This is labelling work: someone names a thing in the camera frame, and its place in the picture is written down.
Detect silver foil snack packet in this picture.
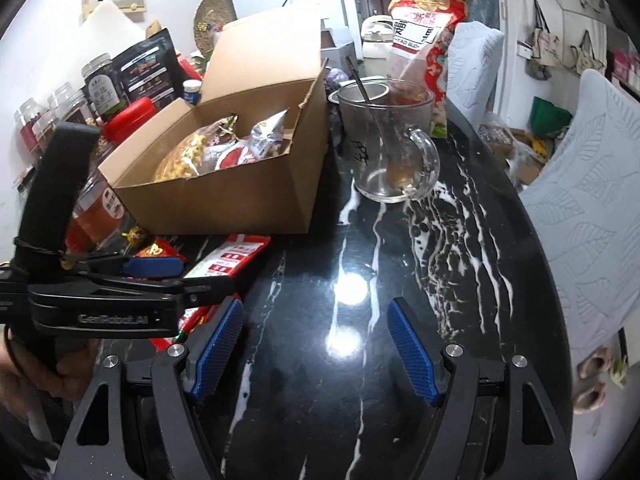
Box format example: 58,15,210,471
248,108,288,159

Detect open cardboard box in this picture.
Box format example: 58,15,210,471
100,8,328,235

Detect black stand-up pouch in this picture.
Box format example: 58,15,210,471
113,28,186,110

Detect jar with red label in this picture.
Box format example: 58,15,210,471
14,98,44,158

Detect small blue white bottle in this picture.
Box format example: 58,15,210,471
182,79,203,105

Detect pink red sachet packet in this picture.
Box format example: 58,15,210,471
214,140,257,171

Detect person's left hand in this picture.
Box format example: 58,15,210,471
1,332,100,415

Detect green red cereal snack packet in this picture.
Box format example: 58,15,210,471
206,114,239,146

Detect clear jar orange label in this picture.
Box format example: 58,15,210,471
73,170,126,246

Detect white foam board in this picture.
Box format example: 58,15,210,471
74,0,145,63

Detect red small snack packets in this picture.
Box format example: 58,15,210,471
136,236,220,352

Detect yellow green lollipop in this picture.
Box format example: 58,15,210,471
122,226,149,249

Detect waffle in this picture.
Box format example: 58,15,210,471
152,132,207,182

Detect jar with dark brown label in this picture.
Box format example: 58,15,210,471
53,82,96,126

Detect large red white snack bag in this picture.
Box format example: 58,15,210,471
387,0,466,139

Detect light blue leaf cushion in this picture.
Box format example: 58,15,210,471
520,70,639,361

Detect jar with dark green label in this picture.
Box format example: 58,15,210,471
81,53,128,122

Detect glass mug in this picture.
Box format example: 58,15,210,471
330,77,440,204

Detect red cylindrical container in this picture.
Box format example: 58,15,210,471
103,98,156,145

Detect white thermos jug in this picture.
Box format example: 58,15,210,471
361,15,394,76

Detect red gift bag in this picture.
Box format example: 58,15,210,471
177,53,203,80

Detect red white striped packet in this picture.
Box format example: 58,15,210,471
184,234,270,280

